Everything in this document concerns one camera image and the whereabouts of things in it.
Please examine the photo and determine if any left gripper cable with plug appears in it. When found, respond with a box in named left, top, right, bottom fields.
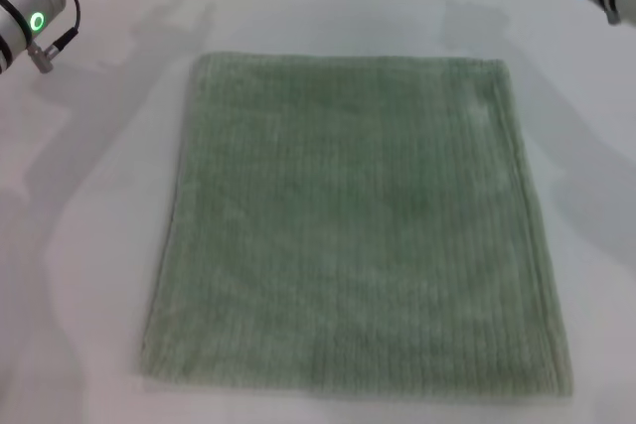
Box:
left=27, top=0, right=81, bottom=75

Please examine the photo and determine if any green ribbed towel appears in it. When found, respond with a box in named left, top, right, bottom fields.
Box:
left=137, top=51, right=576, bottom=386

